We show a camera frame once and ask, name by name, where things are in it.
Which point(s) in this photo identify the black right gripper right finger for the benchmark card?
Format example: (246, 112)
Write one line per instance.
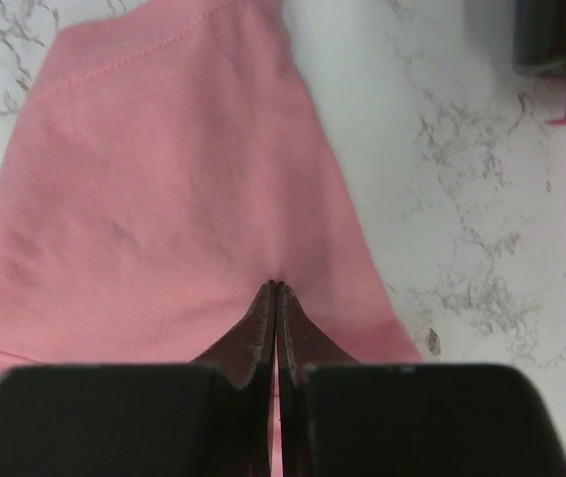
(340, 417)

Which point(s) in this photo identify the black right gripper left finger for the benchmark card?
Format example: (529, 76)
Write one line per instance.
(208, 417)

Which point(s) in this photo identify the pink t shirt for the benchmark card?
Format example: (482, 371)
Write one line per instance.
(166, 165)

